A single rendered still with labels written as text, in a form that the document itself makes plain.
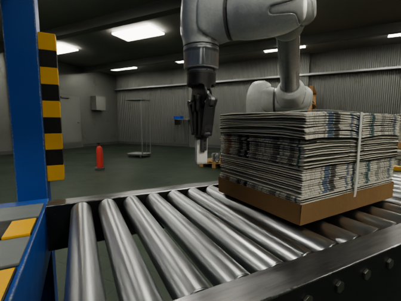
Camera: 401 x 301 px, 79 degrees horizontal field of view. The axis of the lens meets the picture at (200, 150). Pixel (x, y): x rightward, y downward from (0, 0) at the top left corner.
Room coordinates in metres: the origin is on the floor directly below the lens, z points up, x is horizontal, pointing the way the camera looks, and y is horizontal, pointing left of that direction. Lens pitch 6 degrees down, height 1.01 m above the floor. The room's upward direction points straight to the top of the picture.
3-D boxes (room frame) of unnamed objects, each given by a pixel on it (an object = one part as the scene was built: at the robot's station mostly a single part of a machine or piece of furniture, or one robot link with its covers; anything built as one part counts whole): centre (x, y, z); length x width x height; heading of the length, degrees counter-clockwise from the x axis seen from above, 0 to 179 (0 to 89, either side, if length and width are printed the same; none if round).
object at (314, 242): (0.60, -0.13, 0.77); 0.47 x 0.05 x 0.05; 27
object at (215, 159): (5.96, -0.56, 0.16); 1.13 x 0.79 x 0.33; 155
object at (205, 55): (0.64, 0.00, 1.17); 0.09 x 0.09 x 0.06
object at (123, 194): (0.92, -0.20, 0.74); 1.34 x 0.05 x 0.12; 117
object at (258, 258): (0.54, -0.02, 0.77); 0.47 x 0.05 x 0.05; 27
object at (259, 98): (1.62, -0.39, 1.17); 0.18 x 0.16 x 0.22; 67
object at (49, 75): (0.79, 0.47, 1.05); 0.05 x 0.05 x 0.45; 27
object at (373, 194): (0.73, -0.38, 0.83); 0.29 x 0.16 x 0.04; 30
